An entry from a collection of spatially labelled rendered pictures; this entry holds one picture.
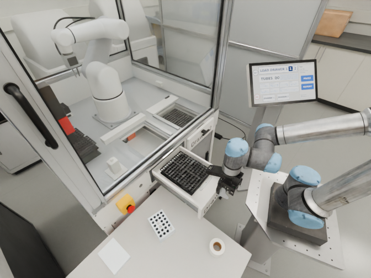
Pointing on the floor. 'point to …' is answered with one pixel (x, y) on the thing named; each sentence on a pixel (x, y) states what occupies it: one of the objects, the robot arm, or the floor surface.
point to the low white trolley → (168, 246)
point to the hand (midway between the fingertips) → (220, 191)
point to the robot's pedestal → (250, 244)
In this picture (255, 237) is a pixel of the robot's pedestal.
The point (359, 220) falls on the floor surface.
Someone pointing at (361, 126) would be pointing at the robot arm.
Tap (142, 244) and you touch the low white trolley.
